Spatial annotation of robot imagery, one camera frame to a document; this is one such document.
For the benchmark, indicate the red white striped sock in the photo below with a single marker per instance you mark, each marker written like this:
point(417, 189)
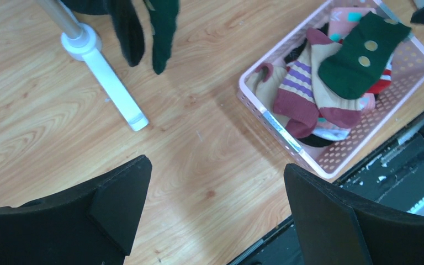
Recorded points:
point(383, 82)

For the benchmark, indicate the beige purple striped sock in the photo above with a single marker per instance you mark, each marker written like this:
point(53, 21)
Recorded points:
point(287, 93)
point(345, 113)

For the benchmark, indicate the white metal drying rack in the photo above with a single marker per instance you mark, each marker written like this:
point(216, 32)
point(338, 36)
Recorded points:
point(82, 43)

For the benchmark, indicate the black blue patterned sock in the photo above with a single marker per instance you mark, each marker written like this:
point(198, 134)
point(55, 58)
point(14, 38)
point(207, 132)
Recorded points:
point(315, 141)

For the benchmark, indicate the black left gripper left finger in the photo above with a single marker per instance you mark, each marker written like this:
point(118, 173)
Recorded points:
point(94, 222)

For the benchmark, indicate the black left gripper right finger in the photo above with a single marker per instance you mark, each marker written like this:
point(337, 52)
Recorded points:
point(335, 226)

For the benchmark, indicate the dark green sock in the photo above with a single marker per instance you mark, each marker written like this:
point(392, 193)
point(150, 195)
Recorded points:
point(364, 53)
point(163, 19)

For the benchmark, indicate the pink sock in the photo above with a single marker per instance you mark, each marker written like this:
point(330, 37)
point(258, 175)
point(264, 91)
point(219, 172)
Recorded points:
point(344, 19)
point(331, 132)

